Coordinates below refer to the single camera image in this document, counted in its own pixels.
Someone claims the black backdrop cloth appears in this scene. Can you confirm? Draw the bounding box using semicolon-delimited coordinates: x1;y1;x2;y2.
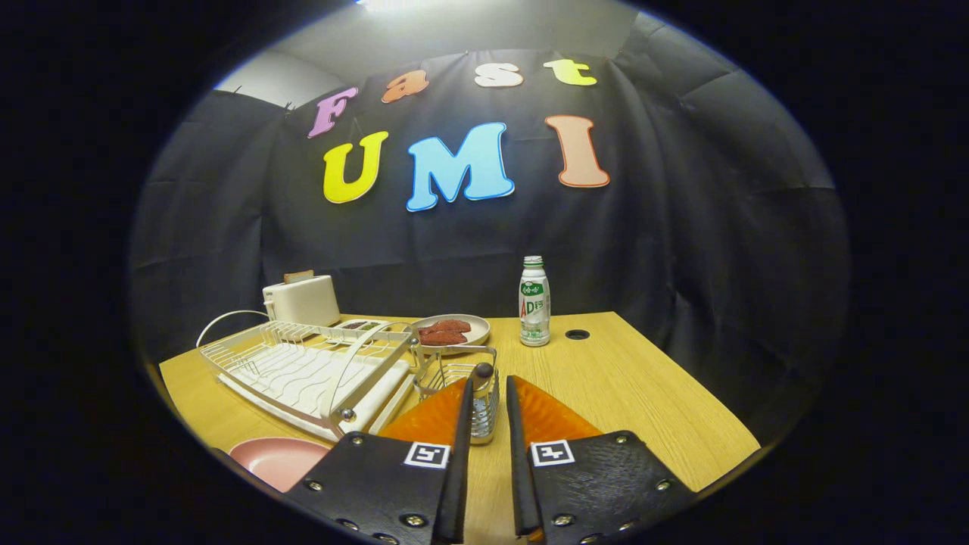
129;45;852;447

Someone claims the metal wire basket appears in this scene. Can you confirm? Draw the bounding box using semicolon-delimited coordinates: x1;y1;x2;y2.
413;346;500;446

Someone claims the dark-handled metal spoon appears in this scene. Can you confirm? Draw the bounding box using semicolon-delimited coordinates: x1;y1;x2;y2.
472;362;496;444

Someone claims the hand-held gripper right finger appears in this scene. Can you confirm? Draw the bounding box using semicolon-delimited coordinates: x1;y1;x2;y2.
506;375;697;544

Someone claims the white bottle with green label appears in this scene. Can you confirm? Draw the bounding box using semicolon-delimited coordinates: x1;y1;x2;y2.
519;256;552;347

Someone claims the pink plate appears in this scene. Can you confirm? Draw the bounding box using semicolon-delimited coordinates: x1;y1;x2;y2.
229;437;332;494

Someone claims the white wire dish rack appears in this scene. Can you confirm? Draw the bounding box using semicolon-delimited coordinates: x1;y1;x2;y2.
196;310;425;444

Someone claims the white toaster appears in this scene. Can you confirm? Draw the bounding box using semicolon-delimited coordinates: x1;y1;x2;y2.
262;274;341;328

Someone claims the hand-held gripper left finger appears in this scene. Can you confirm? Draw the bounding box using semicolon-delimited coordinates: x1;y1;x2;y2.
284;376;475;545

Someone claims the beige round plate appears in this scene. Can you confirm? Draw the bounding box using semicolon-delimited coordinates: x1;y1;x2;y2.
409;313;491;357

